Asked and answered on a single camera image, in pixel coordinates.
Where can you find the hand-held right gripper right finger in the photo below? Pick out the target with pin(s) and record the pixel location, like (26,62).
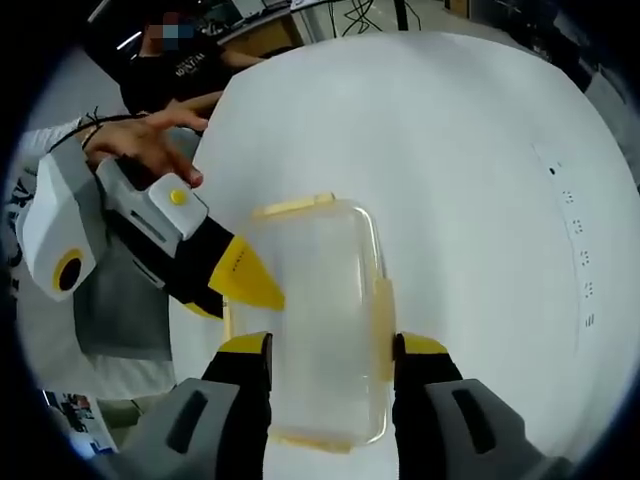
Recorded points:
(450,430)

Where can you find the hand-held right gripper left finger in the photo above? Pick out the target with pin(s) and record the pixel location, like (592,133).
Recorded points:
(190,430)

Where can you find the clear lid with yellow buckles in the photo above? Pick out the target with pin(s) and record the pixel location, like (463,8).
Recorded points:
(325,280)

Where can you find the grey fabric garment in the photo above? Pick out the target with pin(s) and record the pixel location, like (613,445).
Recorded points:
(125,320)

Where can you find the white power strip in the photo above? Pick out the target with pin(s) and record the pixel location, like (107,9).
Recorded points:
(575,230)

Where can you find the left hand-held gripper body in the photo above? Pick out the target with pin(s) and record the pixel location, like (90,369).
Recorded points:
(55,215)

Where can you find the colourful printed sheet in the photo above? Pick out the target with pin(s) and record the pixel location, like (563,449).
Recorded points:
(80,420)

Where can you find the wooden desk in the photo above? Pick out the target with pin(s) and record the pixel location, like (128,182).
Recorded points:
(265,30)

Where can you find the person's left hand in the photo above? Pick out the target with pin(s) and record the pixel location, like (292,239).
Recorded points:
(135,142)

